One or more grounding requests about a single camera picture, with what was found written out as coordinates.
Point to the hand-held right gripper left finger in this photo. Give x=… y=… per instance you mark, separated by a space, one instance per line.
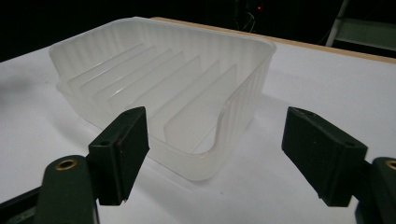
x=120 y=155

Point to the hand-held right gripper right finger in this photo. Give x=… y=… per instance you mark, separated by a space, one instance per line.
x=323 y=155

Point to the metal stand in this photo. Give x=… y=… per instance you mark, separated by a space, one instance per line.
x=358 y=31

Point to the translucent white plastic tray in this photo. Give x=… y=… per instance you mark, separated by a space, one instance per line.
x=174 y=84

